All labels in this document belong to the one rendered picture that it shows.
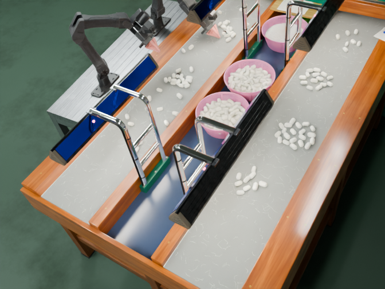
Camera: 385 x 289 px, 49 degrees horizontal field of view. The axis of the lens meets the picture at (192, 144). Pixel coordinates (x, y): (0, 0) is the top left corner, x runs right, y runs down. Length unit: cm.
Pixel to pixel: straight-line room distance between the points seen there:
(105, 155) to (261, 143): 73
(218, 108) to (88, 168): 69
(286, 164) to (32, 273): 164
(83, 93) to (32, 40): 201
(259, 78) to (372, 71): 55
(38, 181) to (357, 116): 148
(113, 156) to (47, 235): 97
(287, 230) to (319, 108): 69
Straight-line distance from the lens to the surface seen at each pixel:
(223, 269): 162
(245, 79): 224
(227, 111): 208
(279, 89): 215
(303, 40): 189
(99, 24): 226
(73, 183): 198
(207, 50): 246
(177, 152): 150
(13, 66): 421
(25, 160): 328
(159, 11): 273
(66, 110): 244
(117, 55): 269
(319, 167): 183
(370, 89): 219
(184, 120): 204
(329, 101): 214
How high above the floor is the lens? 222
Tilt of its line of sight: 49 degrees down
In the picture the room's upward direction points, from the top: 11 degrees counter-clockwise
